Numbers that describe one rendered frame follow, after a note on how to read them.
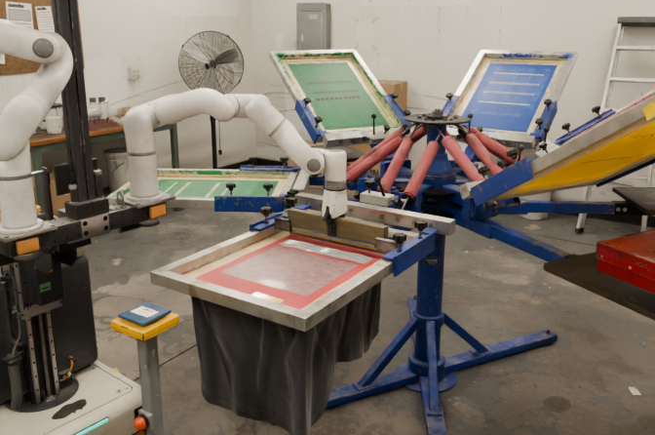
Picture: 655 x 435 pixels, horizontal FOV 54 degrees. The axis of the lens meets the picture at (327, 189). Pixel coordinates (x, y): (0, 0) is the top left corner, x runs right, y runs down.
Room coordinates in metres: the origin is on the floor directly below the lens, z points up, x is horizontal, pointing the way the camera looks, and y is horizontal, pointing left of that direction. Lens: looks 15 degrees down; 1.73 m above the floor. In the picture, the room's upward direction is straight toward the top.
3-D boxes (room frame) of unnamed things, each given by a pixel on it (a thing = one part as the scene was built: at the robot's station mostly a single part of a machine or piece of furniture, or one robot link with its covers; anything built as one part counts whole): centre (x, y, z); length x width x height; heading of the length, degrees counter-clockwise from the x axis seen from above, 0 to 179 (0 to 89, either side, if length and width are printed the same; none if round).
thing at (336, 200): (2.17, -0.03, 1.12); 0.10 x 0.07 x 0.11; 147
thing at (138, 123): (2.17, 0.64, 1.37); 0.13 x 0.10 x 0.16; 1
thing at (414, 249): (2.05, -0.28, 0.98); 0.30 x 0.05 x 0.07; 147
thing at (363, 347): (1.84, -0.06, 0.74); 0.46 x 0.04 x 0.42; 147
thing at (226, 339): (1.76, 0.24, 0.74); 0.45 x 0.03 x 0.43; 57
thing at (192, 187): (2.94, 0.41, 1.05); 1.08 x 0.61 x 0.23; 87
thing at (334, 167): (2.18, 0.01, 1.25); 0.15 x 0.10 x 0.11; 91
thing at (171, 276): (2.00, 0.08, 0.97); 0.79 x 0.58 x 0.04; 147
